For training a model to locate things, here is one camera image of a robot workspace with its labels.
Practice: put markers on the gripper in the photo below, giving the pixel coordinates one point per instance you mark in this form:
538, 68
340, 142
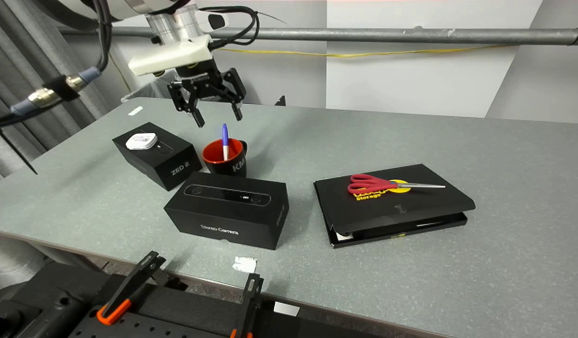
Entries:
202, 80

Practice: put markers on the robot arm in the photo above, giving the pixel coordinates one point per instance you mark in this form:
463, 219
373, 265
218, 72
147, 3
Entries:
129, 5

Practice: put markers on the blue sharpie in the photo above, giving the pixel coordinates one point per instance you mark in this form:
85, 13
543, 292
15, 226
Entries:
225, 138

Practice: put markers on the black mug with red inside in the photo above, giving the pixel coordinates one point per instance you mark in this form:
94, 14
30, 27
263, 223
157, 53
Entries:
232, 164

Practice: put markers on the piece of white tape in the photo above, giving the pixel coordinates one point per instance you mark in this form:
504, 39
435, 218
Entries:
244, 265
135, 111

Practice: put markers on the small white device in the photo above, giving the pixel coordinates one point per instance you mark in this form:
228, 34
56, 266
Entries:
141, 141

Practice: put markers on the grey metal pipe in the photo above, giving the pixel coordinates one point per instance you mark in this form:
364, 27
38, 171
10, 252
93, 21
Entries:
364, 34

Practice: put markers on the grey curtain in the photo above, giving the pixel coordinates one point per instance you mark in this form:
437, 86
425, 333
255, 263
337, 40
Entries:
16, 51

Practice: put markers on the black and orange clamp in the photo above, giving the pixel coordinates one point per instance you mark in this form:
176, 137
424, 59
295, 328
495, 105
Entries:
249, 305
129, 286

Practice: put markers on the flat black box with lid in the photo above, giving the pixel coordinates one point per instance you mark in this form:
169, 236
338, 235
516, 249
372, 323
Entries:
401, 206

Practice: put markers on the black perforated plate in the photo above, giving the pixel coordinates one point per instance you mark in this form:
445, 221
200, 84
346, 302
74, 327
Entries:
176, 314

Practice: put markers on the white label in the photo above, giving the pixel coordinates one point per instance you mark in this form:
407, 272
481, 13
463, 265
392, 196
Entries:
287, 309

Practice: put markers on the small black camera box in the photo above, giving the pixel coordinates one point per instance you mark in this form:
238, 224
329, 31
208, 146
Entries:
166, 164

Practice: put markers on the large black camera box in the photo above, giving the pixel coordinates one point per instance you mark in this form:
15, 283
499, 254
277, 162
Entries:
227, 218

